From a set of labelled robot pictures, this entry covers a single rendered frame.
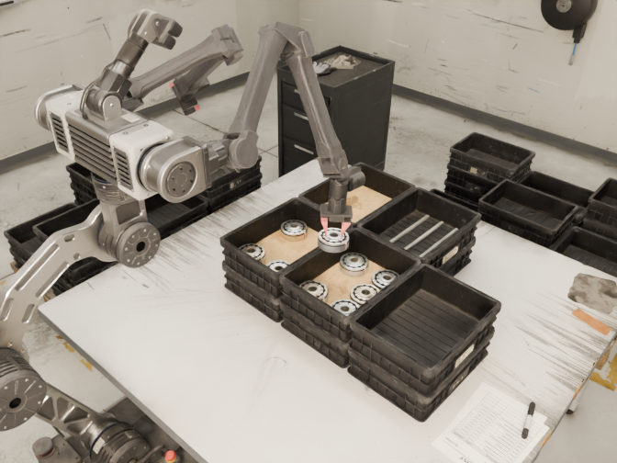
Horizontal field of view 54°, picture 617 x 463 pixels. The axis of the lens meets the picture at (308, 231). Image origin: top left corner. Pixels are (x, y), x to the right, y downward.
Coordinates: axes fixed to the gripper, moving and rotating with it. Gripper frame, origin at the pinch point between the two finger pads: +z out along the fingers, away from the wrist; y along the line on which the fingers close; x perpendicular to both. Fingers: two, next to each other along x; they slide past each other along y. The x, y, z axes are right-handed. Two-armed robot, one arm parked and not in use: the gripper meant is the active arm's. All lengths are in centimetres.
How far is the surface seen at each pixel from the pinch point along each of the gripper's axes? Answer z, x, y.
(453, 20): 6, -345, -108
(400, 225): 18, -38, -29
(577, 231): 48, -90, -129
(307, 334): 30.9, 15.0, 6.6
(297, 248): 20.9, -21.0, 11.1
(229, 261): 21.1, -10.5, 35.6
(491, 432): 34, 48, -48
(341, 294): 21.3, 4.5, -4.2
